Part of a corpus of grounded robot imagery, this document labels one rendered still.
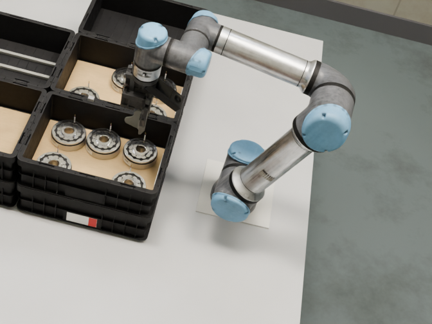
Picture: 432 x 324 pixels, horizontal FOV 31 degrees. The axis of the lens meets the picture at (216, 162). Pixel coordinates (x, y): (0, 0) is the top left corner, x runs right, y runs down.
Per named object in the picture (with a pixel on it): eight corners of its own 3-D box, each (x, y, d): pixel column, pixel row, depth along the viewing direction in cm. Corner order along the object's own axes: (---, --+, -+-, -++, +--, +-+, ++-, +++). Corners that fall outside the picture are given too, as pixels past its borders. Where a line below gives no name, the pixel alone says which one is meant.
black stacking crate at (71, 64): (188, 89, 267) (194, 63, 258) (171, 149, 246) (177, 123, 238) (74, 59, 265) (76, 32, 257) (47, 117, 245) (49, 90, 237)
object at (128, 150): (160, 143, 240) (160, 142, 240) (153, 167, 233) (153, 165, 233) (128, 135, 240) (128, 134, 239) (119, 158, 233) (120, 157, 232)
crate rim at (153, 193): (176, 128, 239) (177, 123, 237) (155, 200, 218) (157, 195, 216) (48, 95, 238) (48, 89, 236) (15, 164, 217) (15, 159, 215)
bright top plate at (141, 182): (146, 175, 231) (147, 173, 230) (144, 201, 224) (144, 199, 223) (112, 170, 229) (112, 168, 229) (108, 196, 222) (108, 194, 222)
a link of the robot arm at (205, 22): (367, 67, 211) (198, -3, 209) (362, 92, 203) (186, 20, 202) (349, 98, 219) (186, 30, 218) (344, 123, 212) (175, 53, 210)
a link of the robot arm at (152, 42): (165, 45, 194) (133, 35, 194) (159, 76, 202) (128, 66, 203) (175, 26, 199) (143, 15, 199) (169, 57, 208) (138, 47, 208)
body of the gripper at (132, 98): (126, 89, 220) (130, 58, 211) (155, 97, 220) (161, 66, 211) (119, 108, 215) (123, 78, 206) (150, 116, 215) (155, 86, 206)
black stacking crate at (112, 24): (203, 36, 287) (209, 11, 279) (188, 88, 267) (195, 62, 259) (98, 9, 286) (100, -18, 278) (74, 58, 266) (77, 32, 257)
